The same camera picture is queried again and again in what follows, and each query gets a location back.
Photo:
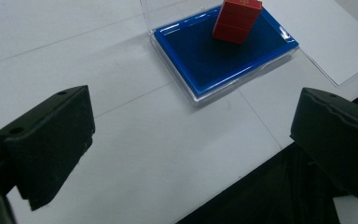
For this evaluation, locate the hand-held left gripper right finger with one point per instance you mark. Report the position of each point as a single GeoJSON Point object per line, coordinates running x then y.
{"type": "Point", "coordinates": [338, 140]}

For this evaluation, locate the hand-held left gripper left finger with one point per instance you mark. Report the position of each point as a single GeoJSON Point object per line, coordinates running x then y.
{"type": "Point", "coordinates": [49, 140]}

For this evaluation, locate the red stamp block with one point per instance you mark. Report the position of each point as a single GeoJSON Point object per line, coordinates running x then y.
{"type": "Point", "coordinates": [236, 21]}

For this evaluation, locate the large white table cover sheet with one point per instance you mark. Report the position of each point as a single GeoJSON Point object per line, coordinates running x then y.
{"type": "Point", "coordinates": [74, 46]}

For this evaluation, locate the white paper sheet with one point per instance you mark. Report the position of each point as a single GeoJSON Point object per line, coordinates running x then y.
{"type": "Point", "coordinates": [323, 37]}

